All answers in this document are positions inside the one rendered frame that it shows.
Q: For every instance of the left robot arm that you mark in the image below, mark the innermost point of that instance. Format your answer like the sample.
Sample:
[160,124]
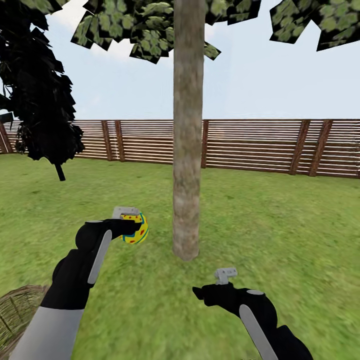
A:
[53,330]

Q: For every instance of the tree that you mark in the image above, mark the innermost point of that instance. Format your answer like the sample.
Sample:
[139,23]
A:
[156,27]
[40,96]

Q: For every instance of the wicker basket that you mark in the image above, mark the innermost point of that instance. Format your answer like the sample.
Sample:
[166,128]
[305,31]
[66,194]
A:
[40,291]

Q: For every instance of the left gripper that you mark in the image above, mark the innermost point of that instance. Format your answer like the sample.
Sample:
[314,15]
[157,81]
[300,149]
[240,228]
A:
[126,226]

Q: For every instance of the easter egg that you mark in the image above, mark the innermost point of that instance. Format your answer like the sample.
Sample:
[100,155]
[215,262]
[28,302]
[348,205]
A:
[140,235]

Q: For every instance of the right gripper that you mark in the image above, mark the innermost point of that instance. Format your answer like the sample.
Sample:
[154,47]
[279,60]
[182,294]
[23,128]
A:
[213,294]

